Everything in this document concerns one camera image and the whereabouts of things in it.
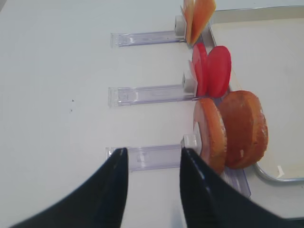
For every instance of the metal tray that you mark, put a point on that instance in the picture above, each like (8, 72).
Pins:
(267, 49)

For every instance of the orange cheese slice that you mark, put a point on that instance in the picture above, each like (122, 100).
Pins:
(188, 11)
(202, 12)

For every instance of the clear pusher rail tomato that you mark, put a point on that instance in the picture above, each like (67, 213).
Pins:
(125, 96)

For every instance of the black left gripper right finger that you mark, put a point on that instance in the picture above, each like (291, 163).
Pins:
(209, 202)

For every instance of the clear pusher rail bun bottom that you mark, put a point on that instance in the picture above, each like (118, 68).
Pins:
(162, 156)

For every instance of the bun bottom slice in rack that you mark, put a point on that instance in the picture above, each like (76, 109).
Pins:
(212, 133)

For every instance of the orange cheese slice outer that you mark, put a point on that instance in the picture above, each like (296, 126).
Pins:
(202, 12)

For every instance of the bun slice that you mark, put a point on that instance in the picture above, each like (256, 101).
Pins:
(212, 133)
(246, 128)

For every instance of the clear pusher rail cheese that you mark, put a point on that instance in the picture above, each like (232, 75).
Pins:
(149, 38)

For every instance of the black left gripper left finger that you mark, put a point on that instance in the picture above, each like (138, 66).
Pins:
(98, 203)

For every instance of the red tomato slice inner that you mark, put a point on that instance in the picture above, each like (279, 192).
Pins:
(199, 61)

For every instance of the red tomato slice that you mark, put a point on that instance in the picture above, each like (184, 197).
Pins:
(199, 61)
(219, 71)

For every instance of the orange cheese slice inner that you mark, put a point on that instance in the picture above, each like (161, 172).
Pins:
(188, 11)

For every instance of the red tomato slice outer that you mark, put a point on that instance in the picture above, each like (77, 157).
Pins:
(219, 71)

